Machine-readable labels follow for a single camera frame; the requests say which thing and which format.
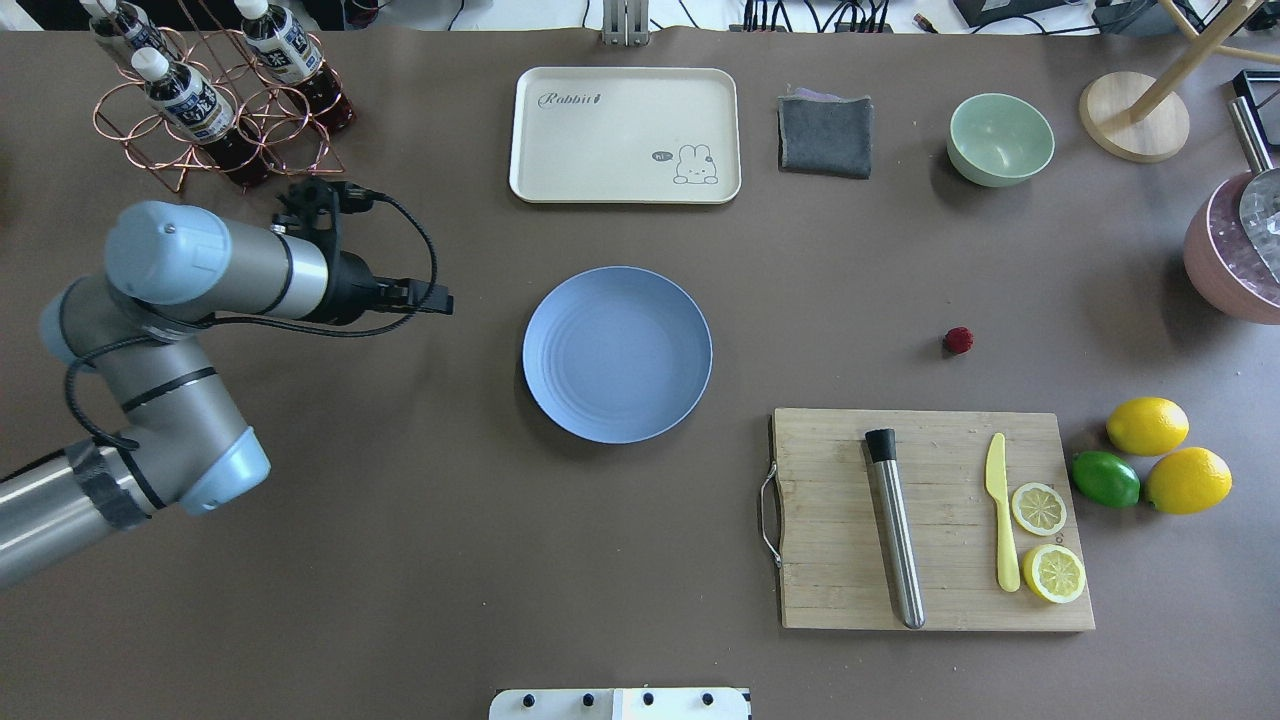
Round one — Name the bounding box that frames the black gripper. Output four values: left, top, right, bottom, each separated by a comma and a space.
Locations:
317, 251, 454, 325

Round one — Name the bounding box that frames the blue plate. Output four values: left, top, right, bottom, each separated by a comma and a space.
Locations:
521, 266, 714, 445

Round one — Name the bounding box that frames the red strawberry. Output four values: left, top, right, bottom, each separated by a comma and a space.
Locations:
942, 325, 975, 355

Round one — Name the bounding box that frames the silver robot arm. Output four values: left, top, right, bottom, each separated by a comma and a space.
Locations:
3, 201, 453, 588

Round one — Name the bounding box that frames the cream rabbit tray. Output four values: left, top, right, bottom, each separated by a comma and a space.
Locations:
508, 67, 742, 204

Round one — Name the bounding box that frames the dark drink bottle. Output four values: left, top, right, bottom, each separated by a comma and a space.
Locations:
234, 1, 355, 135
79, 1, 175, 74
132, 47, 271, 187

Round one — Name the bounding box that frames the grey folded cloth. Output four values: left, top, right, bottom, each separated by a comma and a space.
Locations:
777, 87, 876, 179

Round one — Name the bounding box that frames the steel muddler black cap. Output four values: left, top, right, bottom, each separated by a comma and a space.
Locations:
865, 428, 927, 630

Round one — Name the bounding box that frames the wooden cutting board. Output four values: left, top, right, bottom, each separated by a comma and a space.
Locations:
771, 407, 1094, 632

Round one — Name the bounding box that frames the green bowl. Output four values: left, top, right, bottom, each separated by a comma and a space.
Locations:
947, 94, 1056, 188

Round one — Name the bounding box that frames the yellow plastic knife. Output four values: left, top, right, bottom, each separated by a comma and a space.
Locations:
984, 432, 1021, 593

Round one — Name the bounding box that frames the lemon half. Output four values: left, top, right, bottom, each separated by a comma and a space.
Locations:
1021, 544, 1087, 603
1010, 482, 1068, 537

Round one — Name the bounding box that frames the green lime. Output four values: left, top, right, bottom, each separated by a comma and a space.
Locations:
1070, 450, 1140, 509

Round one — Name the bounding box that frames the yellow lemon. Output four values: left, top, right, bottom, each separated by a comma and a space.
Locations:
1146, 447, 1233, 515
1105, 396, 1190, 456

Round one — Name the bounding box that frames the wooden cup tree stand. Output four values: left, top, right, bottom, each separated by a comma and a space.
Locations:
1078, 1, 1279, 163

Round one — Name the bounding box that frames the pink bowl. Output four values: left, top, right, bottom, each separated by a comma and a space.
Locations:
1183, 172, 1279, 325

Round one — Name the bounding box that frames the metal ice scoop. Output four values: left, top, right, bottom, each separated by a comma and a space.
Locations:
1229, 96, 1279, 282

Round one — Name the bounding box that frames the copper wire bottle rack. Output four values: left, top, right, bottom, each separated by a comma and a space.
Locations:
83, 1, 356, 192

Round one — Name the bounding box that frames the aluminium frame post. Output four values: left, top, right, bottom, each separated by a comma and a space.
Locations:
600, 0, 650, 47

